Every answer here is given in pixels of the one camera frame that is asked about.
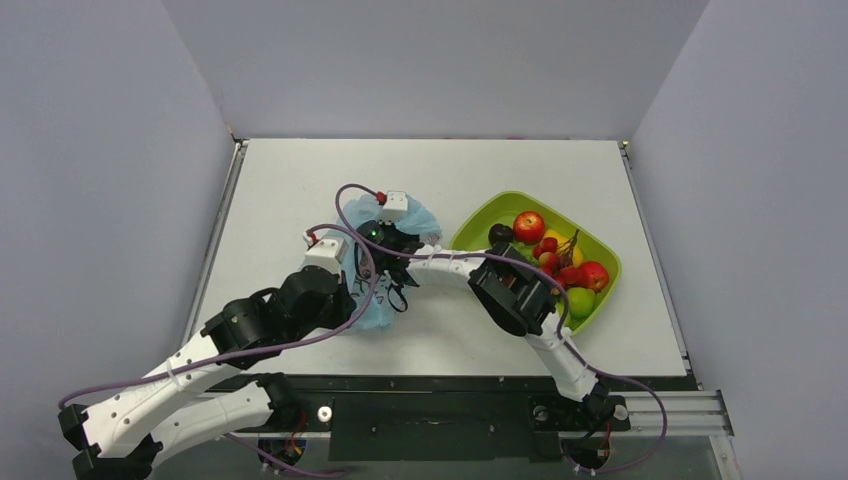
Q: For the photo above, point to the yellow fake mango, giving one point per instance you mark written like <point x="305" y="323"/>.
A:
<point x="567" y="249"/>

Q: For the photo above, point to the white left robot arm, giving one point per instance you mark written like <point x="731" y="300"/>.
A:
<point x="137" y="429"/>

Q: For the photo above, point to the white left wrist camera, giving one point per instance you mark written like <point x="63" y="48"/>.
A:
<point x="327" y="252"/>

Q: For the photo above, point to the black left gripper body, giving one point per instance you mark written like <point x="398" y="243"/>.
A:
<point x="336" y="310"/>

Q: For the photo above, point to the blue printed plastic bag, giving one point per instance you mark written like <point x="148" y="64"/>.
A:
<point x="389" y="300"/>

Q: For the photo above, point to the green plastic tray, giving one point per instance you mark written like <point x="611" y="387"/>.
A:
<point x="505" y="206"/>

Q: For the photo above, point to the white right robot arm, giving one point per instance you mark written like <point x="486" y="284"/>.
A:
<point x="517" y="296"/>

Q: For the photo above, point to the red fake strawberry bunch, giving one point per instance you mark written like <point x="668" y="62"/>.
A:
<point x="567" y="276"/>

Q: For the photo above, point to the green fake grapes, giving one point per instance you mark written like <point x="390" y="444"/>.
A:
<point x="525" y="250"/>

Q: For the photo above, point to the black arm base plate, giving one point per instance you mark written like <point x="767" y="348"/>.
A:
<point x="419" y="418"/>

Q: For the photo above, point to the small red fake apple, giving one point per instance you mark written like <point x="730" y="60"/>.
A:
<point x="594" y="276"/>

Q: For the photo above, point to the dark purple fake plum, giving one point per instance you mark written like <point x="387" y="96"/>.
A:
<point x="500" y="233"/>

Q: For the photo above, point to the green fake apple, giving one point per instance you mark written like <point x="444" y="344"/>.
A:
<point x="581" y="302"/>

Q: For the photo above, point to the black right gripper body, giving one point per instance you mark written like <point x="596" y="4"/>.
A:
<point x="385" y="237"/>

